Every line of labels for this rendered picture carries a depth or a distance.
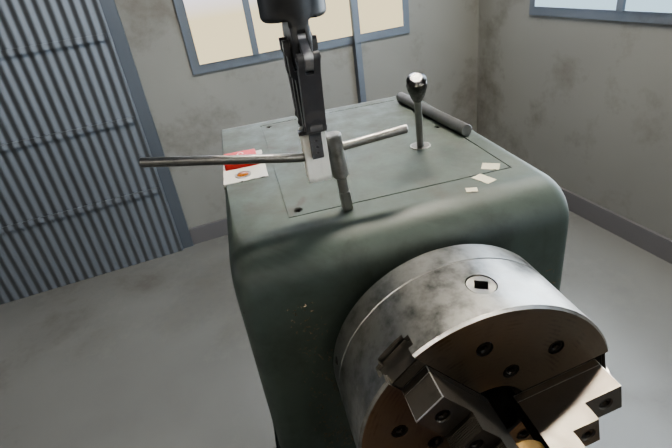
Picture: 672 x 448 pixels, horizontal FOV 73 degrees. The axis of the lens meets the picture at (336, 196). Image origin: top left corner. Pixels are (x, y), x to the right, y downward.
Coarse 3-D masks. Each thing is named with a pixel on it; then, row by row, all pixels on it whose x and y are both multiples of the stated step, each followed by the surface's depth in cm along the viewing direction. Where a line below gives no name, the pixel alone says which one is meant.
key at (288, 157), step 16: (400, 128) 59; (352, 144) 58; (144, 160) 53; (160, 160) 53; (176, 160) 54; (192, 160) 54; (208, 160) 55; (224, 160) 55; (240, 160) 56; (256, 160) 56; (272, 160) 57; (288, 160) 57; (304, 160) 58
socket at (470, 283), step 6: (474, 276) 50; (480, 276) 50; (468, 282) 49; (474, 282) 50; (480, 282) 50; (486, 282) 49; (492, 282) 49; (468, 288) 48; (474, 288) 48; (480, 288) 50; (486, 288) 50; (492, 288) 48
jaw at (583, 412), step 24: (600, 360) 52; (552, 384) 51; (576, 384) 50; (600, 384) 49; (528, 408) 49; (552, 408) 49; (576, 408) 48; (600, 408) 50; (552, 432) 47; (576, 432) 46
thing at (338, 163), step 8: (328, 136) 57; (336, 136) 57; (328, 144) 57; (336, 144) 57; (336, 152) 58; (344, 152) 59; (336, 160) 58; (344, 160) 59; (336, 168) 59; (344, 168) 59; (336, 176) 60; (344, 176) 60; (344, 184) 61; (344, 192) 61; (344, 200) 62; (344, 208) 62; (352, 208) 63
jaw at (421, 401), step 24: (384, 360) 48; (408, 360) 46; (408, 384) 46; (432, 384) 44; (456, 384) 47; (432, 408) 42; (456, 408) 43; (480, 408) 46; (456, 432) 44; (480, 432) 42; (504, 432) 45
